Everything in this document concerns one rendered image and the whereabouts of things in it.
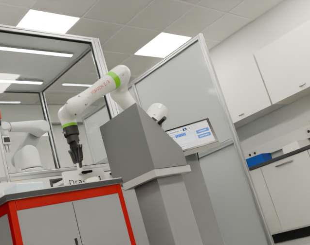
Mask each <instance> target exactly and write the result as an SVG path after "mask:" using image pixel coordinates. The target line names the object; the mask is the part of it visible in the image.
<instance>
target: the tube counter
mask: <svg viewBox="0 0 310 245"><path fill-rule="evenodd" d="M193 133H194V132H193V130H190V131H187V132H184V133H180V134H177V135H174V136H171V138H172V139H176V138H180V137H183V136H186V135H190V134H193Z"/></svg>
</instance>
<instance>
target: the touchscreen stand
mask: <svg viewBox="0 0 310 245"><path fill-rule="evenodd" d="M185 159H186V163H187V165H190V168H191V171H190V172H188V173H186V174H183V175H182V177H183V181H184V184H185V187H186V190H187V194H188V197H189V200H190V204H191V207H192V210H193V214H194V216H195V220H196V223H197V226H198V230H199V233H200V236H201V240H202V244H203V245H225V243H224V240H223V237H222V234H221V231H220V228H219V224H218V221H217V218H216V215H215V211H214V208H213V205H212V202H211V199H210V195H209V192H208V189H207V186H206V183H205V180H204V177H203V174H202V171H201V167H200V164H199V160H198V157H197V154H196V153H194V154H190V155H187V156H185Z"/></svg>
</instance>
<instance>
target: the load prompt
mask: <svg viewBox="0 0 310 245"><path fill-rule="evenodd" d="M191 129H192V127H191V125H190V126H187V127H184V128H180V129H177V130H174V131H170V132H167V134H168V135H170V136H171V135H175V134H178V133H181V132H184V131H188V130H191Z"/></svg>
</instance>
